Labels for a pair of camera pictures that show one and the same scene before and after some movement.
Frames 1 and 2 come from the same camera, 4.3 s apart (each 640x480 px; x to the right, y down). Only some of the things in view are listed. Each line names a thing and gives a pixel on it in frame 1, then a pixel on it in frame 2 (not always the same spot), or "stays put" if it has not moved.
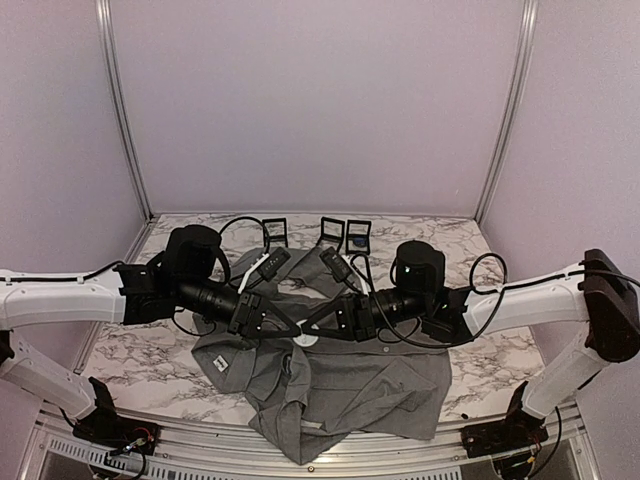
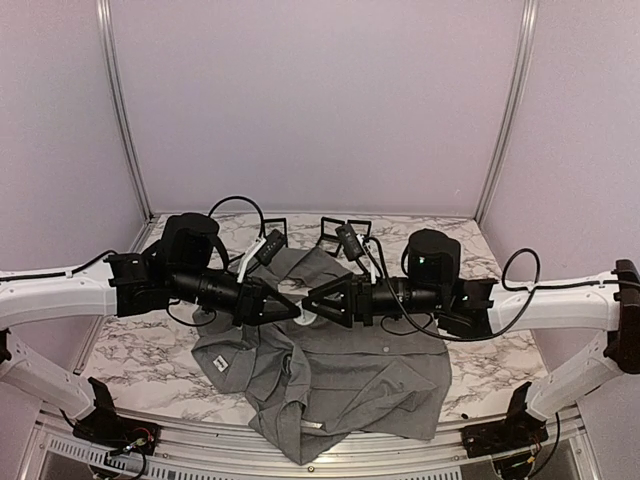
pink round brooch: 305,340 → 309,318
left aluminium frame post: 120,100 stays put
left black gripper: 239,324 → 250,304
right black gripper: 354,317 → 360,305
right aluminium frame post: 530,14 stays put
